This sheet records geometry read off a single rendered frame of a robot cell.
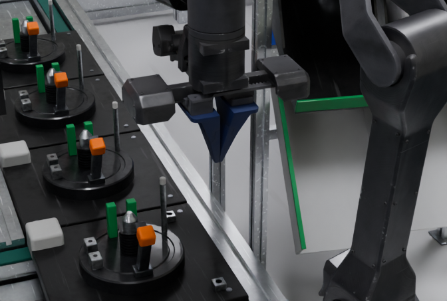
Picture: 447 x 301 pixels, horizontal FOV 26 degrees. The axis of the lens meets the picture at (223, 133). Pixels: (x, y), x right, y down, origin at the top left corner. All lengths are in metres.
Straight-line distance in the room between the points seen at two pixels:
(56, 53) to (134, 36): 0.44
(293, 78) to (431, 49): 0.27
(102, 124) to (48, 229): 0.36
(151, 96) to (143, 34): 1.38
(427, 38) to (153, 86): 0.32
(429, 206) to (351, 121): 0.16
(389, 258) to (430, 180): 0.52
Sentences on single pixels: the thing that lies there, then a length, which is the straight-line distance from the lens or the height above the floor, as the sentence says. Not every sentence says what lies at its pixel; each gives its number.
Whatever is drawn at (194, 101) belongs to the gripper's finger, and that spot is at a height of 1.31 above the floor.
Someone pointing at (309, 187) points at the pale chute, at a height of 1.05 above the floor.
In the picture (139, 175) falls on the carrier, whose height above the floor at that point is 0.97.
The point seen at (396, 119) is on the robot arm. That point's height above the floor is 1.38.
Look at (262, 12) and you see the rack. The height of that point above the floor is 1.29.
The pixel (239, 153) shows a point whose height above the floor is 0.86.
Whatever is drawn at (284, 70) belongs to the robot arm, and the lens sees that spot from 1.00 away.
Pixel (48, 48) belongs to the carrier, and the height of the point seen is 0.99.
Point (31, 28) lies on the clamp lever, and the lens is 1.83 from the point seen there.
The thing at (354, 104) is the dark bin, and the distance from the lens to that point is 1.22.
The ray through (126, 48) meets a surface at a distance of 2.25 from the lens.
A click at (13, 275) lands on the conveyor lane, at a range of 1.40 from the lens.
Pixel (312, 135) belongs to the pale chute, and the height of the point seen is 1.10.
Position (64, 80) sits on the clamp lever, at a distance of 1.60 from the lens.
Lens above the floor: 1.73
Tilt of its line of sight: 28 degrees down
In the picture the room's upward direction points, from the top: straight up
